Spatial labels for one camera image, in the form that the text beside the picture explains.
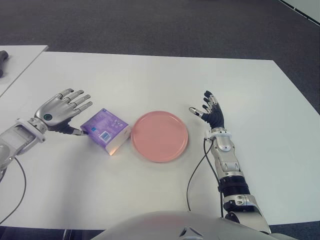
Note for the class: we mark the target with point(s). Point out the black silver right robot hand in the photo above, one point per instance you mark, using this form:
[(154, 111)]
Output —
[(216, 117)]

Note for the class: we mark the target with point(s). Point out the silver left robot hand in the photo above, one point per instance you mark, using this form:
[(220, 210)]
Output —
[(56, 111)]

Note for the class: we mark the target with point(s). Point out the purple tissue paper pack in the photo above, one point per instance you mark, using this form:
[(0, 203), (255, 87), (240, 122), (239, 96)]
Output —
[(107, 130)]

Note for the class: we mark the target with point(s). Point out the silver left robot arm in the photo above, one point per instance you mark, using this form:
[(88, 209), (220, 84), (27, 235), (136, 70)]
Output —
[(17, 142)]

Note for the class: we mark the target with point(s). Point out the pink round plate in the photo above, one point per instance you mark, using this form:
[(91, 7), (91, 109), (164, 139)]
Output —
[(160, 137)]

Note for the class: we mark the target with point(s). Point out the black object on side table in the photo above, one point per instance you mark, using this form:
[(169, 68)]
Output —
[(3, 61)]

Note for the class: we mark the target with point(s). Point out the grey robot torso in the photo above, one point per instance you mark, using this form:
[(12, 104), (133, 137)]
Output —
[(162, 226)]

